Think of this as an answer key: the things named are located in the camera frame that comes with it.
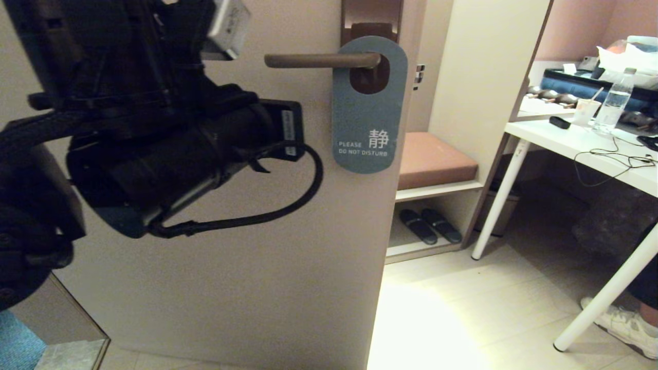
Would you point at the beige wooden door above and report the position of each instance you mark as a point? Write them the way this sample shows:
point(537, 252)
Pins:
point(257, 282)

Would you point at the bronze door lock plate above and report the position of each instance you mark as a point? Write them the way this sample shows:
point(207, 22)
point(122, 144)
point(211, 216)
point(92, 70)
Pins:
point(372, 13)

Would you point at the clear plastic water bottle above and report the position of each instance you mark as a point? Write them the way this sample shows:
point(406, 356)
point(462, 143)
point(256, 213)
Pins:
point(611, 110)

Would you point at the white door hanger sign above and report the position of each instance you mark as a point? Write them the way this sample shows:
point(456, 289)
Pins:
point(367, 118)

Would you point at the white paper cup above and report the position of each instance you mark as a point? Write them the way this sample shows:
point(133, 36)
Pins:
point(585, 113)

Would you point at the white sneaker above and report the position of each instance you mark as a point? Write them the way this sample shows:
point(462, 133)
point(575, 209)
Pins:
point(624, 324)

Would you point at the small white card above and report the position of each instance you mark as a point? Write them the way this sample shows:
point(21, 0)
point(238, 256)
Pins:
point(569, 69)

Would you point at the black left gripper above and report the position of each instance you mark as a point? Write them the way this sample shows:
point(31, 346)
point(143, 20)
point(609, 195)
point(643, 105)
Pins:
point(257, 133)

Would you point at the white plastic bag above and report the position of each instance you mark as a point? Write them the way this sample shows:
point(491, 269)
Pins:
point(617, 59)

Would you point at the grey waste bin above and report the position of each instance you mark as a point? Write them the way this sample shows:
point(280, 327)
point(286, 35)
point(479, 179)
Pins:
point(509, 216)

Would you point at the black slipper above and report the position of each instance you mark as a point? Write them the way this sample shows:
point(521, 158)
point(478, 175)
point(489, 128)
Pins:
point(417, 227)
point(443, 226)

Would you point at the leg in dark trousers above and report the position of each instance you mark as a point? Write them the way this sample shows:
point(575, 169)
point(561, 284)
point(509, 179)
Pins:
point(649, 277)

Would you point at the white table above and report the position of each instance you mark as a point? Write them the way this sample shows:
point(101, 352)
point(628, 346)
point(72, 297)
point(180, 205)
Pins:
point(576, 141)

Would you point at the white shelf cabinet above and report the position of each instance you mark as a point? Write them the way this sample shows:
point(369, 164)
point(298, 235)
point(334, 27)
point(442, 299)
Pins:
point(478, 77)

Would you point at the black flat gadget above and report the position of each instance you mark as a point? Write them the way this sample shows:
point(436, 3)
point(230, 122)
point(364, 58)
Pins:
point(649, 143)

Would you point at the small black case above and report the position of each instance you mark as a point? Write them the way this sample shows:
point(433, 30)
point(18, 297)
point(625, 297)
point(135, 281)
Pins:
point(559, 123)

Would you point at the blue suitcase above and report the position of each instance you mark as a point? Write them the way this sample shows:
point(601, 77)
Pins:
point(570, 86)

